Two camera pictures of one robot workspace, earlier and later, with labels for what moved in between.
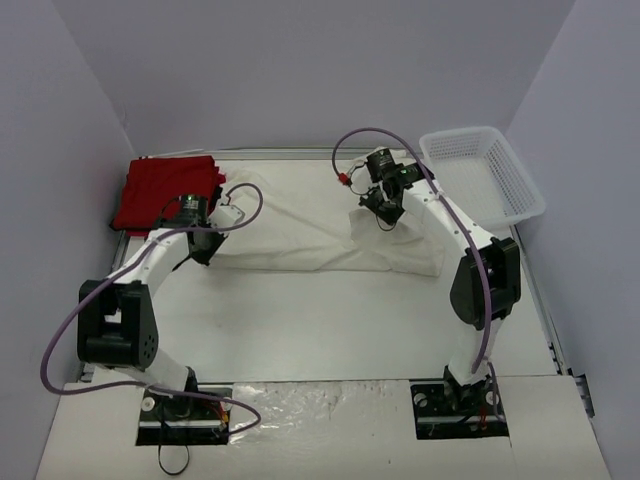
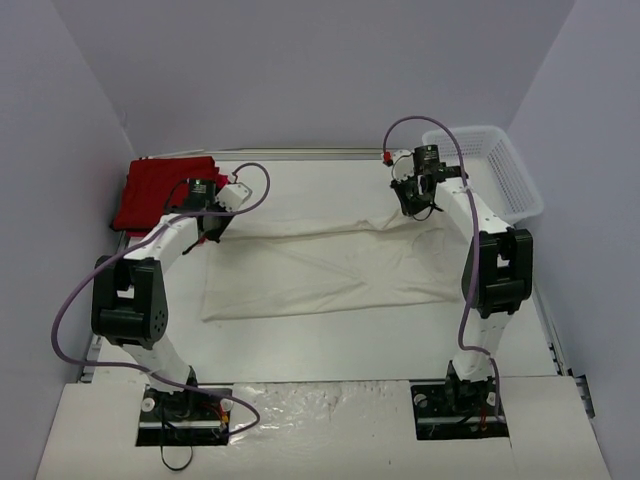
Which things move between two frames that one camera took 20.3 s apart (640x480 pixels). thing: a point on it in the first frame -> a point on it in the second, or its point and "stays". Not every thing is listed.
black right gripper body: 382,206 -> 410,192
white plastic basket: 481,172 stays
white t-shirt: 304,215 -> 396,258
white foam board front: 318,431 stays
